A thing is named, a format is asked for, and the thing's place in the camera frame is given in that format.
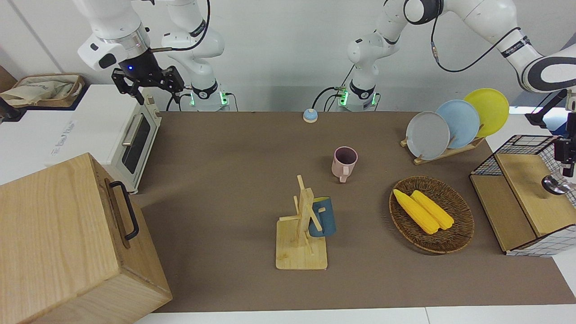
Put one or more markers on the brown wicker basket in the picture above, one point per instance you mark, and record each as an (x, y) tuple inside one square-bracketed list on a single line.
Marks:
[(456, 234)]

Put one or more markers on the blue bell on wooden base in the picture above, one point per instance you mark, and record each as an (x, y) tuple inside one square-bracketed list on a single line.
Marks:
[(310, 115)]

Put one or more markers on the grey plate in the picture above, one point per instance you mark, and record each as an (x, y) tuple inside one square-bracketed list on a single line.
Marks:
[(427, 135)]

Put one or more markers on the beige cloth bag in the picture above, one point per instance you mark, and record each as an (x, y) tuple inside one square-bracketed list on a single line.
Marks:
[(36, 87)]

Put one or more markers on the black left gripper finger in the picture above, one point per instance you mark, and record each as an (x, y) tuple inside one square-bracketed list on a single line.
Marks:
[(568, 170)]

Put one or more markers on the white toaster oven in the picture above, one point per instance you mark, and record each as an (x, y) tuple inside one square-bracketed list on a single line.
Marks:
[(99, 121)]

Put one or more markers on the yellow plate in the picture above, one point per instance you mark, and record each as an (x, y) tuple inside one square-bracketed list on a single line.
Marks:
[(492, 108)]

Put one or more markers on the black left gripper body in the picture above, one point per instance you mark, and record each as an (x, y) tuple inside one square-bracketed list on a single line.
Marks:
[(566, 150)]

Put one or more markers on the black camera stand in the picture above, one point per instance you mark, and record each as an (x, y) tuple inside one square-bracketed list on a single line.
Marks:
[(546, 108)]

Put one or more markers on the brown table mat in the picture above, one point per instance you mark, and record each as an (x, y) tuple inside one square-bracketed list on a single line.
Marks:
[(234, 180)]

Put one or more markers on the dark blue mug yellow inside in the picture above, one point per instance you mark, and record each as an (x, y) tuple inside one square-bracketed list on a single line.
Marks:
[(326, 220)]

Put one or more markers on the light blue plate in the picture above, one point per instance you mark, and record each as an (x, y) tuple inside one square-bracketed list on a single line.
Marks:
[(463, 121)]

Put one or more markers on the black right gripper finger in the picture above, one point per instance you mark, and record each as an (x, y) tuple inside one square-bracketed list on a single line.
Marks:
[(125, 83), (174, 80)]

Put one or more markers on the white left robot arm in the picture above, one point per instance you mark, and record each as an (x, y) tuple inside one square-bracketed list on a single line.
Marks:
[(483, 15)]

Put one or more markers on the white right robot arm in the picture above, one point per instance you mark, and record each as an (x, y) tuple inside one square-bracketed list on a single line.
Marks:
[(112, 22)]

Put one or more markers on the wooden plate rack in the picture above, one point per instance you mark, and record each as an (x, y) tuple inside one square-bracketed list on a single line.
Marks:
[(445, 153)]

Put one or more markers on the yellow corn cob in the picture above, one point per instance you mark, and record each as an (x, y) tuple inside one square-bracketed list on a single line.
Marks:
[(434, 209), (416, 211)]

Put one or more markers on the wooden cabinet box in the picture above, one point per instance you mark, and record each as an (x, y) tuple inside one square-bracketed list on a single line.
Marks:
[(58, 238)]

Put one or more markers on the brown woven tray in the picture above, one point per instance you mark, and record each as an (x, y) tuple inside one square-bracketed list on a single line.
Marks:
[(76, 92)]

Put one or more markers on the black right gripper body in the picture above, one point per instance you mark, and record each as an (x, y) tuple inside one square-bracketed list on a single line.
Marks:
[(141, 65)]

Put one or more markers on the wooden mug tree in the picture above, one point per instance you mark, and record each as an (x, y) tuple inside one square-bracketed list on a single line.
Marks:
[(299, 252)]

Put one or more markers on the pink mug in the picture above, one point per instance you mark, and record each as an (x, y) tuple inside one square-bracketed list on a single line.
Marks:
[(344, 164)]

